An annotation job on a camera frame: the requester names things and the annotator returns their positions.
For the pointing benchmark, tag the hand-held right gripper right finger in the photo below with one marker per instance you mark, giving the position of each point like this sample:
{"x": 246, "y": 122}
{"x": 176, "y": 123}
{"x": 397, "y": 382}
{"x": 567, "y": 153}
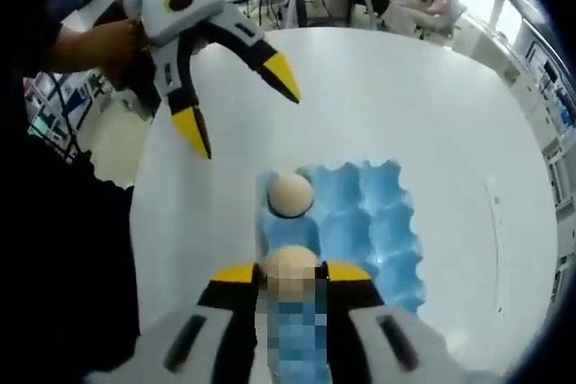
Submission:
{"x": 355, "y": 307}

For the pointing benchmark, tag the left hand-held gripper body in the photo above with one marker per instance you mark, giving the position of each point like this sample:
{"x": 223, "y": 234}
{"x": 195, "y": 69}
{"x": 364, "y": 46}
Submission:
{"x": 153, "y": 6}

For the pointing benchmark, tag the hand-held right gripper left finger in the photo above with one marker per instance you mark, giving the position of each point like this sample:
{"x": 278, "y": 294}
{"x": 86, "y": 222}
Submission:
{"x": 225, "y": 307}

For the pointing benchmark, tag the single brown egg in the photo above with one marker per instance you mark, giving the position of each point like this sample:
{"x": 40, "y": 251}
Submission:
{"x": 290, "y": 193}
{"x": 292, "y": 260}

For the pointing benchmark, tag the blue egg tray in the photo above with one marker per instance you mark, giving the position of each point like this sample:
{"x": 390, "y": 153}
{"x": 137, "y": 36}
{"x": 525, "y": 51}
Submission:
{"x": 387, "y": 231}

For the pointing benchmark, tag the person's left hand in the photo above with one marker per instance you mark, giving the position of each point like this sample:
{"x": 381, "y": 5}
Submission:
{"x": 119, "y": 42}

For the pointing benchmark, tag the person's dark clothed body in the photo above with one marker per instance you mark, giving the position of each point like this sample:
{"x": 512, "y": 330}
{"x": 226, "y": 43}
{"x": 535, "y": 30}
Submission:
{"x": 67, "y": 244}

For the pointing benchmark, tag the white lab cabinet row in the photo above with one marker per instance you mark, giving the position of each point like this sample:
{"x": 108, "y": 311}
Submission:
{"x": 540, "y": 100}

